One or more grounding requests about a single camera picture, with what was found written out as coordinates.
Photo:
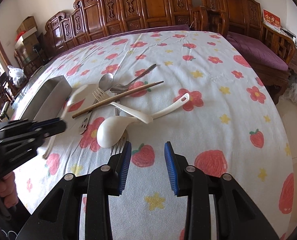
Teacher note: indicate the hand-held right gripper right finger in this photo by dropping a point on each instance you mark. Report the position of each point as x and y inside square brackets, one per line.
[169, 167]

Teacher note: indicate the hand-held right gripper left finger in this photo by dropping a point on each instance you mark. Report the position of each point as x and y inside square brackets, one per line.
[125, 167]

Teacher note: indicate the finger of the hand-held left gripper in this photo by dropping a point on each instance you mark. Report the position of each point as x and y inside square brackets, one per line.
[48, 123]
[53, 131]

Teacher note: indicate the thin metal utensil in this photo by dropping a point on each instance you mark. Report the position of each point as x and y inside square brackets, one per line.
[48, 148]

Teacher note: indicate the stainless steel utensil container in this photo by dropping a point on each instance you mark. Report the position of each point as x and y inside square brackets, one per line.
[46, 100]

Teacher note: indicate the white plastic ladle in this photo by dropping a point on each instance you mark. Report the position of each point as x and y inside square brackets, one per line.
[111, 132]

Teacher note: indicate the white plastic rice paddle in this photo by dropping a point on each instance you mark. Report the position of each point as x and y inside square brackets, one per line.
[89, 91]

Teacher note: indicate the long metal spoon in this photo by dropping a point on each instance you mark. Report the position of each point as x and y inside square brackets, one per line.
[119, 88]

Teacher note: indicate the brown wooden chopstick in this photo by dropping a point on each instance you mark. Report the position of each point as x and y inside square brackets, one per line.
[151, 84]

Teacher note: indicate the person's left hand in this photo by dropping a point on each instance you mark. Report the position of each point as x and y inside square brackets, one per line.
[4, 186]

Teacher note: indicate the clear plastic bag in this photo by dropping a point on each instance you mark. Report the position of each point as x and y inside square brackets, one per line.
[15, 75]

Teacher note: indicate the dark wooden cabinet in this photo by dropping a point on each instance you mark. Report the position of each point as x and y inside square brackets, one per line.
[28, 62]

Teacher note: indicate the cardboard box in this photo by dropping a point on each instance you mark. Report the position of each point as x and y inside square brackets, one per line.
[27, 25]
[31, 42]

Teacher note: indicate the person's black clothing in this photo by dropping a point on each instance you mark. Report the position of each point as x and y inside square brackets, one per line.
[3, 227]

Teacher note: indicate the purple armchair cushion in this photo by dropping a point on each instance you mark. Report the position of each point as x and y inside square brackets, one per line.
[253, 50]

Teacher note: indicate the grey fluffy bundle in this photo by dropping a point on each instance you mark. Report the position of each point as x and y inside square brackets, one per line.
[294, 88]

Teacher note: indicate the carved wooden sofa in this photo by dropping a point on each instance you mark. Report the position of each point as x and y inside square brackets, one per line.
[151, 5]

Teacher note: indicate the carved wooden armchair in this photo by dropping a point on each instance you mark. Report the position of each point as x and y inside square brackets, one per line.
[233, 2]

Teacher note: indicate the red desk calendar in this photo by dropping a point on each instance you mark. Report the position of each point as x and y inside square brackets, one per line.
[272, 20]

